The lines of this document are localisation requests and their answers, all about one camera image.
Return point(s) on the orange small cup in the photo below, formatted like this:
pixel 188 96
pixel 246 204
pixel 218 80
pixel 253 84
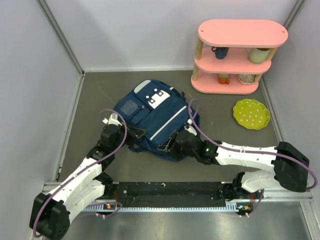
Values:
pixel 223 78

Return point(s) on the aluminium frame rail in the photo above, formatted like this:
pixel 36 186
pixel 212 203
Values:
pixel 281 195

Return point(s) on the pink three-tier shelf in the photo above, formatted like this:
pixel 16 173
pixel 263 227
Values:
pixel 235 34

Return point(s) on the cream green mug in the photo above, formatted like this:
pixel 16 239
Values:
pixel 257 55

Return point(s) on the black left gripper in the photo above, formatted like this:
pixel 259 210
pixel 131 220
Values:
pixel 133 132

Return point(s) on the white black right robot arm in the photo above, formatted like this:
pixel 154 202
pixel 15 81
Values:
pixel 271 169

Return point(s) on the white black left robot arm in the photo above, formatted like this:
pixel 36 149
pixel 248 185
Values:
pixel 52 213

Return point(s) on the navy blue student backpack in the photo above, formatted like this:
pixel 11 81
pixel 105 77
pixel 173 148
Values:
pixel 159 109

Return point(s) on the green polka dot plate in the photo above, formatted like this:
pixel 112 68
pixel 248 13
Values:
pixel 251 114

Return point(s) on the dark blue mug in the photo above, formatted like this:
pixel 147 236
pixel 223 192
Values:
pixel 220 52

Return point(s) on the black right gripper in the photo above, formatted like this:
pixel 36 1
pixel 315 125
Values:
pixel 170 146

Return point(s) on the grey slotted cable duct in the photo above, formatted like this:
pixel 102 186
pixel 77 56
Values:
pixel 228 207

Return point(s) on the patterned small bowl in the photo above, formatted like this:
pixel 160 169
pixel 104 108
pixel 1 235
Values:
pixel 246 79

